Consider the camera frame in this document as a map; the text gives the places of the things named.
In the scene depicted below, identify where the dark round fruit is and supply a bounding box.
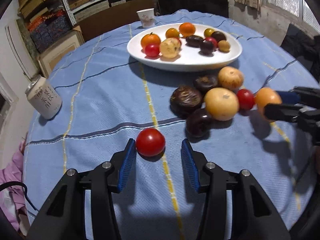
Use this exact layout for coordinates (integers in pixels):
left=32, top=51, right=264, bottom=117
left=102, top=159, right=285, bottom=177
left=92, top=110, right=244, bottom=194
left=211, top=31, right=227, bottom=43

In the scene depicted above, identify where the black cable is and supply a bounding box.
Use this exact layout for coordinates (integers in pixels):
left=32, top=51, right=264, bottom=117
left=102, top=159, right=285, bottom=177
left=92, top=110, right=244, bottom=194
left=0, top=180, right=40, bottom=212

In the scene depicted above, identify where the small brown round fruit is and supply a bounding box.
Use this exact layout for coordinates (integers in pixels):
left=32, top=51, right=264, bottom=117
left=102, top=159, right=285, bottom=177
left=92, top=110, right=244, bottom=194
left=218, top=40, right=231, bottom=53

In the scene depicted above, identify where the barred window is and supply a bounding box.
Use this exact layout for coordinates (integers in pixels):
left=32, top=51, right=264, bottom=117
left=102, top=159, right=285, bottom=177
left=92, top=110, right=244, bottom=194
left=263, top=0, right=319, bottom=34

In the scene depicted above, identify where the orange yellow round fruit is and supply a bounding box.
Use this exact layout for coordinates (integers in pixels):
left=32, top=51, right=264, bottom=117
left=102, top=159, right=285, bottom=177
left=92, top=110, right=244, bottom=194
left=254, top=87, right=283, bottom=122

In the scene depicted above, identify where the white beverage can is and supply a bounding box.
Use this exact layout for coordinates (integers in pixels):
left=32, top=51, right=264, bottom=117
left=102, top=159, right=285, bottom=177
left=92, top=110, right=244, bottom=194
left=25, top=75, right=62, bottom=120

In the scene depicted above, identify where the framed beige panel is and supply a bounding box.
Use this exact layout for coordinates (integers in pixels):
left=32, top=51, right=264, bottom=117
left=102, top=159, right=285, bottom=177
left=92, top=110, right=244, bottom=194
left=37, top=25, right=84, bottom=78

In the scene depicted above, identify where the dark purple plum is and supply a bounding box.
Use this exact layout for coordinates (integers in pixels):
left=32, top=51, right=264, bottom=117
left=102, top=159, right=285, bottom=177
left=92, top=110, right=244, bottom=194
left=185, top=108, right=213, bottom=138
left=200, top=40, right=215, bottom=55

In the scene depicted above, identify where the blue checked tablecloth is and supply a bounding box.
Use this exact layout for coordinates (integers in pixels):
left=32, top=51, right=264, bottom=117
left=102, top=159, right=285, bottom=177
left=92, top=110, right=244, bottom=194
left=23, top=22, right=319, bottom=239

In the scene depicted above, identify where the large yellow round fruit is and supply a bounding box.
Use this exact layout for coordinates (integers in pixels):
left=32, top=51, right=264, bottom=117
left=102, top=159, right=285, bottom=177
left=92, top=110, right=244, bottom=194
left=204, top=88, right=239, bottom=121

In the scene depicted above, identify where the black chair back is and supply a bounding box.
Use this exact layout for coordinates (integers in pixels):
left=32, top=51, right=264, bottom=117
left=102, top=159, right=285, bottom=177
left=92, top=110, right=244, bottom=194
left=158, top=0, right=229, bottom=18

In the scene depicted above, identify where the orange persimmon fruit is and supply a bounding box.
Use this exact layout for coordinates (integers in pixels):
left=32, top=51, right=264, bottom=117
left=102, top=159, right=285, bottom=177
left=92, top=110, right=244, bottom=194
left=165, top=28, right=180, bottom=38

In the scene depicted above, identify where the white paper cup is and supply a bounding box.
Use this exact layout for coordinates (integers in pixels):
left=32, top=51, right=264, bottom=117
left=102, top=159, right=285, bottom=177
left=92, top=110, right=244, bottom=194
left=137, top=8, right=155, bottom=28

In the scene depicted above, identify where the white oval plate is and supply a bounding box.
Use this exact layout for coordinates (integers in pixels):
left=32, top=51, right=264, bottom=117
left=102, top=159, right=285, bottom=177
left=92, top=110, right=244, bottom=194
left=127, top=23, right=242, bottom=72

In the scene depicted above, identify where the small yellow tomato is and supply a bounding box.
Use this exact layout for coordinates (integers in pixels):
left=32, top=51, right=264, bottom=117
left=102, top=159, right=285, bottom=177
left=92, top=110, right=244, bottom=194
left=204, top=28, right=215, bottom=37

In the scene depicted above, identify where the red cherry tomato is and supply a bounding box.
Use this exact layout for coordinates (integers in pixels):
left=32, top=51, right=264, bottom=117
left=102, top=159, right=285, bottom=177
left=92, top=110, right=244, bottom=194
left=236, top=89, right=255, bottom=111
left=205, top=37, right=218, bottom=51
left=136, top=128, right=165, bottom=157

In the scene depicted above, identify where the pink cloth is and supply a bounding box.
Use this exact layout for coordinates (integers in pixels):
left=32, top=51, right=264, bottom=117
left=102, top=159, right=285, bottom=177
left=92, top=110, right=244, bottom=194
left=0, top=140, right=25, bottom=231

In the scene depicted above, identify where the striped yellow pepino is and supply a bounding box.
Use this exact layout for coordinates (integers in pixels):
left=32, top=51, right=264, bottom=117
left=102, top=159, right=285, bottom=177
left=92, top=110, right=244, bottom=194
left=217, top=66, right=244, bottom=91

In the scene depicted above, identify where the person's hand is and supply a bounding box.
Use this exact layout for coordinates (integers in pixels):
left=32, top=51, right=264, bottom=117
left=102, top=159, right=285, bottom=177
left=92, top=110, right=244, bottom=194
left=313, top=146, right=320, bottom=175

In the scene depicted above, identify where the orange tangerine with leaf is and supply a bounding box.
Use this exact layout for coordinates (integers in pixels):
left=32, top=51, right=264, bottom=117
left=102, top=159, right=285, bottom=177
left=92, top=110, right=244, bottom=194
left=140, top=33, right=161, bottom=50

